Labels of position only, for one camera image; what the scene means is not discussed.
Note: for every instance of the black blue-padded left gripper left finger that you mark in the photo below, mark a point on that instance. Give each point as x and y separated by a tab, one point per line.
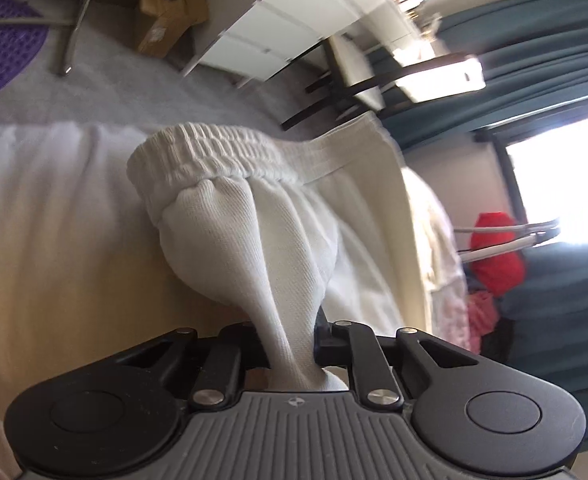
229	356

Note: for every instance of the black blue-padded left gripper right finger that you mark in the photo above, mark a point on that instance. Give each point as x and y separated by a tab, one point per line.
354	347

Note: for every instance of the cream white sweatpants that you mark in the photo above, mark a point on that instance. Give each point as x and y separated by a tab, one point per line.
288	230

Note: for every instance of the pink crumpled garment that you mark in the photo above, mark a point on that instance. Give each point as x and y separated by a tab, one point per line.
482	317

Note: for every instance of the pastel pink bed quilt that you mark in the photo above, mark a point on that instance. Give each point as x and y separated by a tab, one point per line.
83	275

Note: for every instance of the teal curtain right side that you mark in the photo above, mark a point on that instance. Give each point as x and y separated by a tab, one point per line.
550	314

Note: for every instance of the dark wood white-seat chair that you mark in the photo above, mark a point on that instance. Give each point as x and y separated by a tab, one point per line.
354	87

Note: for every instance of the teal curtain beside desk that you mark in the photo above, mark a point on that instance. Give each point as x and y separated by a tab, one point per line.
534	54

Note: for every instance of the white chest of drawers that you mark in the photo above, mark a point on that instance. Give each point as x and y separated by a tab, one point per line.
255	39

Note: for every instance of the white vanity desk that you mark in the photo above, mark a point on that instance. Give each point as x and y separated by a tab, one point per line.
397	27

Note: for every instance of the open brown cardboard box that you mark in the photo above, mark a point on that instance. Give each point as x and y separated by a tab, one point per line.
161	23

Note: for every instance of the purple bumpy floor mat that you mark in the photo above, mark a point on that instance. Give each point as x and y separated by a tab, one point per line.
18	44

